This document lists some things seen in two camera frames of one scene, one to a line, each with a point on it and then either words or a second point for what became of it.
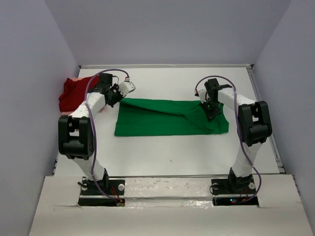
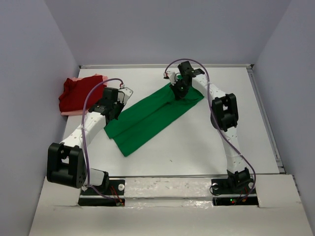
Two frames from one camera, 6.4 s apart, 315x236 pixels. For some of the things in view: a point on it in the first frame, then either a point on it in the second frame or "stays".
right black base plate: [234, 191] stays
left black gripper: [120, 97] to [121, 107]
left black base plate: [91, 195] stays
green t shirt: [136, 117] to [125, 133]
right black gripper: [210, 115] to [178, 95]
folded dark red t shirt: [73, 92] stays
